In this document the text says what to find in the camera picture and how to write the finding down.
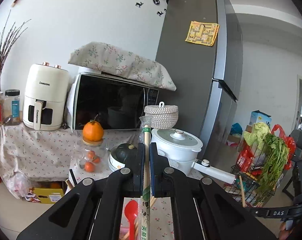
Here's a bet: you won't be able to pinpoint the white electric cooking pot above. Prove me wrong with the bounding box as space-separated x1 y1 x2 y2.
151 128 235 184

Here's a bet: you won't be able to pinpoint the green leafy vegetables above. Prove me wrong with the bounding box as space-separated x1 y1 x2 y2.
240 122 289 206

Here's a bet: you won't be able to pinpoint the dried branches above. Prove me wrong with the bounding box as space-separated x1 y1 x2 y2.
0 11 31 91

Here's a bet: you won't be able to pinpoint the dark green pumpkin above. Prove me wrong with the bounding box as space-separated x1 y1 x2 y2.
112 143 137 164

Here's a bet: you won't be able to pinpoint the red plastic spoon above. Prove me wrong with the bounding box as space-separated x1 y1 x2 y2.
124 200 138 240

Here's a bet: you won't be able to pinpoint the black microwave oven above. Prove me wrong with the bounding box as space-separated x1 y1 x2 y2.
66 72 159 130

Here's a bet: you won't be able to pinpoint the person's right hand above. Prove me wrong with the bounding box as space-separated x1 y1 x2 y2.
278 222 291 240

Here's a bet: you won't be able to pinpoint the grey refrigerator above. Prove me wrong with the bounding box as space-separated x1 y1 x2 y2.
156 0 243 165

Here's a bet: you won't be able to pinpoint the yellow cardboard box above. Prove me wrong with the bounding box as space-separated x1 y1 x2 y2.
32 181 67 204

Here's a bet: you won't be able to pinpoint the woven lidded basket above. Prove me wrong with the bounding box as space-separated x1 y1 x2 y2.
144 101 179 129

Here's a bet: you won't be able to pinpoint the pink perforated utensil basket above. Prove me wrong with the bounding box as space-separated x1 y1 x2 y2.
119 225 138 239

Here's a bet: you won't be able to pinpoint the white air fryer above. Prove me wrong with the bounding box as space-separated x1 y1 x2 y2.
23 62 69 131

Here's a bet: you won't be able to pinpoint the yellow paper on fridge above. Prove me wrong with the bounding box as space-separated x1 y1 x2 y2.
185 21 220 47

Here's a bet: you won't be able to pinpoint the blue label clear jar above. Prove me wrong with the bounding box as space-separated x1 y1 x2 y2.
4 89 20 125

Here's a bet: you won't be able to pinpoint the large orange fruit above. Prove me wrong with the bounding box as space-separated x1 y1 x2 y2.
83 116 104 142

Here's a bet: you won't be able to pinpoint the floral cloth cover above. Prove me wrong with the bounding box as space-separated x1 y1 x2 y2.
68 42 176 91

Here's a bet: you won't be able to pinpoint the white stacked bowls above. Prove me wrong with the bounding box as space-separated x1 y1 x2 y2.
108 146 125 172

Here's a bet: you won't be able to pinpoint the wooden chopsticks pair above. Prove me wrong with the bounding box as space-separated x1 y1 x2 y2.
139 116 152 240

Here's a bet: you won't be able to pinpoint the black wire storage rack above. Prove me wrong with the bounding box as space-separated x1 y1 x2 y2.
223 137 289 207

